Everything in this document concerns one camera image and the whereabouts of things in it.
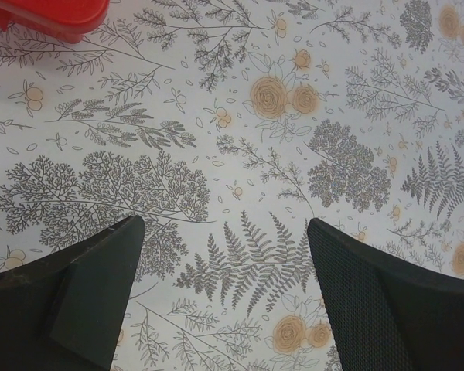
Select red plastic bin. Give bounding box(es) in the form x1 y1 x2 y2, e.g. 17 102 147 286
0 0 110 44

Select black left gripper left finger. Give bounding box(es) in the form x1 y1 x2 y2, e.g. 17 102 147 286
0 216 145 370

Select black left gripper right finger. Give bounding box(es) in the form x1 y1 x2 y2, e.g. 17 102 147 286
307 219 464 370

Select floral patterned table mat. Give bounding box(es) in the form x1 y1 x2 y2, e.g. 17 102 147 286
0 1 464 370

